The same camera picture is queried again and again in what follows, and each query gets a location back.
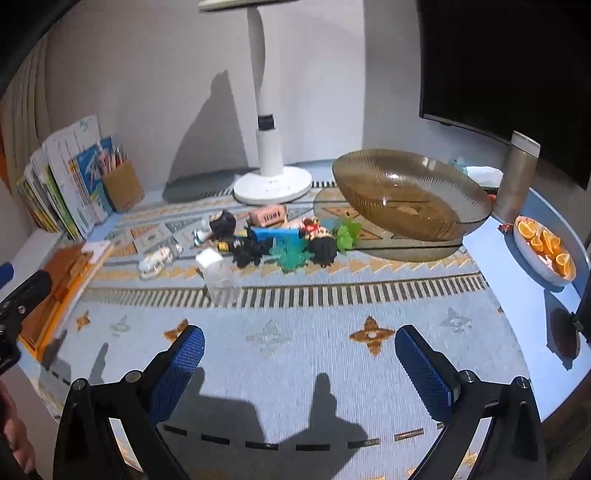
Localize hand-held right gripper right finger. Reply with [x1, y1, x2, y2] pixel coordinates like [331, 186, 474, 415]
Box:
[394, 324, 550, 480]

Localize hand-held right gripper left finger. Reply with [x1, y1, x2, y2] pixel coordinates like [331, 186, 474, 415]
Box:
[54, 324, 206, 480]

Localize blue lighter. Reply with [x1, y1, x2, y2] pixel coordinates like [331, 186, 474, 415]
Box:
[249, 226, 303, 243]

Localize amber ribbed glass bowl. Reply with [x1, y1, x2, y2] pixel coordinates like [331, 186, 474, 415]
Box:
[331, 148, 494, 242]

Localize person's left hand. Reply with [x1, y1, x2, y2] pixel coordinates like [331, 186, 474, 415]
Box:
[0, 385, 38, 478]

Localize clear bottle with white cap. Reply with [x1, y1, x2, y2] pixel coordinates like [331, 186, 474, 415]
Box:
[195, 248, 242, 308]

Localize row of children's books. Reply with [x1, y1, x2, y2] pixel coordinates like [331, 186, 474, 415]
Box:
[16, 115, 116, 243]

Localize blue patterned table mat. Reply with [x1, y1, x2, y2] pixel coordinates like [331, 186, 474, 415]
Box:
[28, 180, 546, 480]

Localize brown pen holder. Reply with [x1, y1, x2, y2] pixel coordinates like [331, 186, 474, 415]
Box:
[100, 159, 146, 214]

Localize black-haired figurine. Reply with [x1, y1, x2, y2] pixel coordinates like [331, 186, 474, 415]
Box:
[208, 210, 238, 241]
[307, 234, 339, 267]

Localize green plastic plant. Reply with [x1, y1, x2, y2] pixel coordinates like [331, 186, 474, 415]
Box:
[330, 217, 363, 252]

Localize white oval plate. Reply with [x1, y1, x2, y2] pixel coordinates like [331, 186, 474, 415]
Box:
[512, 215, 578, 283]

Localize teal plastic plant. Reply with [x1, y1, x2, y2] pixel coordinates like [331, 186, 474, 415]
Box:
[270, 237, 310, 271]

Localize bunch of pencils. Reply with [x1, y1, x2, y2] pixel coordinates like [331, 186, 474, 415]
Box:
[105, 145, 127, 174]

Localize orange slices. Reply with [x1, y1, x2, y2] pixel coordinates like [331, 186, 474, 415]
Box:
[516, 217, 575, 277]

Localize white tissue pack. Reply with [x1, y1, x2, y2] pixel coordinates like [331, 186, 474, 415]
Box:
[466, 165, 504, 188]

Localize beige cylindrical thermos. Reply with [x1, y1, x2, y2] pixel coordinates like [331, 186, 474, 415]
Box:
[492, 130, 541, 225]

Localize white desk lamp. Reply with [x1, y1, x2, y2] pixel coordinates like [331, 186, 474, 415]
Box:
[198, 0, 315, 205]

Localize black monitor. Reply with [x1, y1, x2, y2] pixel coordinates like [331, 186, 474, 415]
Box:
[416, 0, 591, 192]

